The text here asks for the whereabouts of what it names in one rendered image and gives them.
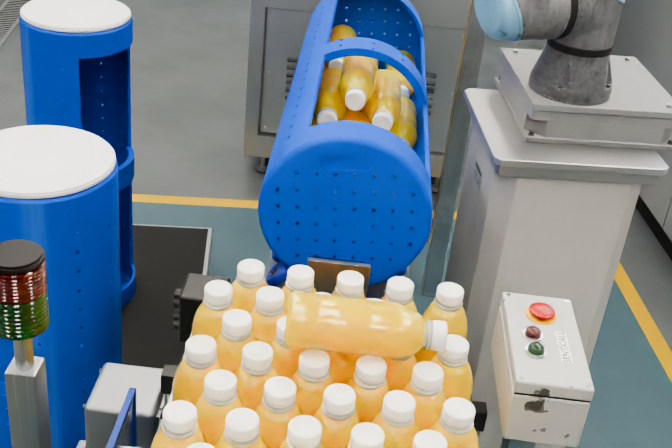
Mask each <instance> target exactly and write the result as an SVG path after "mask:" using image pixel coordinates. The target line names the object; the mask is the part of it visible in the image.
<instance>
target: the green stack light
mask: <svg viewBox="0 0 672 448"><path fill-rule="evenodd" d="M49 324H50V314H49V299H48V287H47V290H46V292H45V293H44V294H43V295H42V296H41V297H40V298H38V299H37V300H35V301H32V302H30V303H26V304H21V305H7V304H2V303H0V337H1V338H4V339H7V340H13V341H20V340H27V339H31V338H34V337H36V336H38V335H40V334H41V333H43V332H44V331H45V330H46V329H47V328H48V326H49Z"/></svg>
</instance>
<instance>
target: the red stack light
mask: <svg viewBox="0 0 672 448"><path fill-rule="evenodd" d="M47 287H48V284H47V269H46V258H45V259H44V261H43V262H42V264H41V265H39V266H38V267H37V268H35V269H33V270H31V271H29V272H26V273H22V274H2V273H0V303H2V304H7V305H21V304H26V303H30V302H32V301H35V300H37V299H38V298H40V297H41V296H42V295H43V294H44V293H45V292H46V290H47Z"/></svg>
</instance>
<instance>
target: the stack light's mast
mask: <svg viewBox="0 0 672 448"><path fill-rule="evenodd" d="M44 259H45V251H44V249H43V248H42V247H41V246H40V245H39V244H37V243H35V242H33V241H29V240H23V239H14V240H8V241H4V242H1V243H0V273H2V274H22V273H26V272H29V271H31V270H33V269H35V268H37V267H38V266H39V265H41V264H42V262H43V261H44ZM13 347H14V358H15V367H16V368H17V369H19V370H28V369H30V368H32V367H33V366H34V351H33V339H32V338H31V339H27V340H20V341H13Z"/></svg>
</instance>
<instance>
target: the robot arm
mask: <svg viewBox="0 0 672 448"><path fill-rule="evenodd" d="M623 3H625V0H474V5H475V12H476V16H477V19H478V21H479V23H480V26H481V28H482V30H483V31H484V32H485V33H486V34H487V35H488V36H489V37H490V38H492V39H494V40H505V41H511V42H517V41H519V40H546V39H547V42H546V46H545V48H544V49H543V51H542V53H541V54H540V56H539V58H538V59H537V61H536V63H535V65H534V67H533V68H532V70H531V72H530V76H529V81H528V85H529V87H530V88H531V89H532V90H533V91H534V92H535V93H537V94H539V95H541V96H543V97H545V98H547V99H550V100H553V101H556V102H560V103H564V104H570V105H577V106H594V105H600V104H603V103H605V102H607V101H608V100H609V99H610V95H611V91H612V75H611V63H610V55H611V51H612V47H613V43H614V39H615V35H616V31H617V27H618V23H619V19H620V15H621V11H622V7H623Z"/></svg>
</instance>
